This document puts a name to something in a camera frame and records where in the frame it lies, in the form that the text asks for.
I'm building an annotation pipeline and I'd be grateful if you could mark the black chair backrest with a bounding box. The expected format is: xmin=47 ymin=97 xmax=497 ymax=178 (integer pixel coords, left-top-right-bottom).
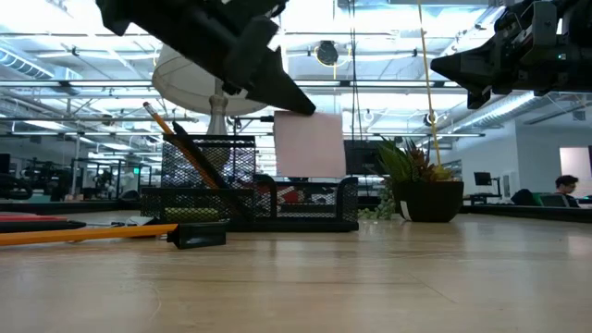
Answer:
xmin=511 ymin=188 xmax=540 ymax=207

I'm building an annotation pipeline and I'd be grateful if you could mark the yellow pencil with pink eraser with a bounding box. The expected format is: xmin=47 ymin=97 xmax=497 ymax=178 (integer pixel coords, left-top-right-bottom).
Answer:
xmin=142 ymin=101 xmax=221 ymax=191
xmin=0 ymin=223 xmax=179 ymax=248

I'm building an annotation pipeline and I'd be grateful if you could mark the succulent plant in black pot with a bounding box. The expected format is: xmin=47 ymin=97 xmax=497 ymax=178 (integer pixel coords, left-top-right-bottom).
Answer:
xmin=358 ymin=136 xmax=465 ymax=224

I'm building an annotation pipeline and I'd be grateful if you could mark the yellow hanging cord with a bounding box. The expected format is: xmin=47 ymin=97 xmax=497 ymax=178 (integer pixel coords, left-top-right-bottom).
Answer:
xmin=417 ymin=0 xmax=443 ymax=167

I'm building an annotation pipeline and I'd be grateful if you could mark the pink sticky note pad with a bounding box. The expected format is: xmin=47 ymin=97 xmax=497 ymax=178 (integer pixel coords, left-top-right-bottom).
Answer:
xmin=273 ymin=110 xmax=347 ymax=179

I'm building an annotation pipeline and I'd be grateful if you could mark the black mesh desk organizer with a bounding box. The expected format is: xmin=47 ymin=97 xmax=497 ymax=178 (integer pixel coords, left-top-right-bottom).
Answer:
xmin=140 ymin=133 xmax=360 ymax=233

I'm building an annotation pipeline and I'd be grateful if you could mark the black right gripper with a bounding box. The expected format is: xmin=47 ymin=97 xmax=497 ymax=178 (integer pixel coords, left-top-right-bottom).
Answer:
xmin=429 ymin=0 xmax=592 ymax=111

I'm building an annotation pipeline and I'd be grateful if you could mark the white shade silver table lamp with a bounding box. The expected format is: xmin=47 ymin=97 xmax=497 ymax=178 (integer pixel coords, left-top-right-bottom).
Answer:
xmin=151 ymin=43 xmax=274 ymax=170

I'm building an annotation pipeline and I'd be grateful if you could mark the black ceiling cord reel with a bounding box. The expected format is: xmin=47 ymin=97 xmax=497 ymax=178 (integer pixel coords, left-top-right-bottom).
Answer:
xmin=315 ymin=40 xmax=341 ymax=68

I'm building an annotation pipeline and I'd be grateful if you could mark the person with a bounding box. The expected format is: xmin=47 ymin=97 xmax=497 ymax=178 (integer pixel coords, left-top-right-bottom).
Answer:
xmin=553 ymin=174 xmax=582 ymax=208

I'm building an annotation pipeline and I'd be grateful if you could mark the black computer monitor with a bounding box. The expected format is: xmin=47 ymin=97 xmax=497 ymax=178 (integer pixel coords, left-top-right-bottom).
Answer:
xmin=344 ymin=140 xmax=388 ymax=176

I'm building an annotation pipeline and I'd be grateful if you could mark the black marker pen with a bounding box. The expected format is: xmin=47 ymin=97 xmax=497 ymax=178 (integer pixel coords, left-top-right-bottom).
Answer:
xmin=0 ymin=220 xmax=88 ymax=234
xmin=171 ymin=120 xmax=232 ymax=191

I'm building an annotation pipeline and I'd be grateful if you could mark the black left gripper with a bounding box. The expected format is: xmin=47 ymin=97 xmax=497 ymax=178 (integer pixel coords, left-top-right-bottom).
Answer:
xmin=95 ymin=0 xmax=319 ymax=117

